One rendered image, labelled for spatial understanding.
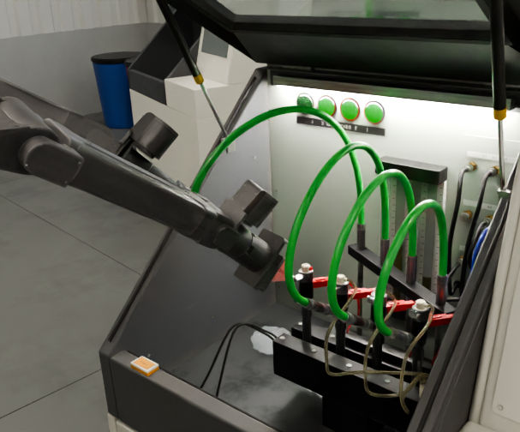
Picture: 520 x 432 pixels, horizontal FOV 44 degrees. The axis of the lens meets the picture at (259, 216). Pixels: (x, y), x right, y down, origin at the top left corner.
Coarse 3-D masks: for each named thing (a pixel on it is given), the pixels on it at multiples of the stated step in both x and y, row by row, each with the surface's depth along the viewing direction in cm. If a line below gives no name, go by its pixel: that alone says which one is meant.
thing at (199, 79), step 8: (160, 0) 123; (160, 8) 124; (168, 8) 124; (168, 16) 125; (168, 24) 126; (176, 24) 127; (176, 32) 127; (176, 40) 128; (184, 40) 129; (184, 48) 129; (184, 56) 130; (192, 56) 131; (192, 64) 132; (192, 72) 133; (200, 80) 134; (208, 96) 137; (216, 112) 140; (224, 136) 144; (232, 144) 145
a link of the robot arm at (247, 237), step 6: (246, 222) 106; (240, 228) 107; (246, 228) 109; (246, 234) 108; (240, 240) 106; (246, 240) 107; (234, 246) 106; (240, 246) 107; (246, 246) 107; (228, 252) 107; (234, 252) 107; (240, 252) 107
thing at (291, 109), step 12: (276, 108) 118; (288, 108) 118; (300, 108) 119; (312, 108) 121; (252, 120) 116; (264, 120) 117; (324, 120) 123; (240, 132) 115; (228, 144) 115; (216, 156) 115; (204, 168) 114; (360, 180) 131; (360, 192) 132; (360, 216) 135; (360, 228) 136
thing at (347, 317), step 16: (384, 176) 104; (400, 176) 109; (368, 192) 102; (352, 208) 100; (352, 224) 99; (336, 256) 99; (416, 256) 120; (336, 272) 99; (336, 304) 101; (352, 320) 106; (368, 320) 111
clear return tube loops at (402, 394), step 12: (348, 300) 114; (396, 300) 111; (432, 312) 107; (372, 336) 106; (420, 336) 103; (324, 348) 111; (408, 348) 101; (348, 372) 112; (360, 372) 112; (372, 372) 112; (384, 372) 111; (396, 372) 111; (408, 372) 110; (420, 372) 109; (420, 384) 109; (384, 396) 107; (396, 396) 107; (420, 396) 110
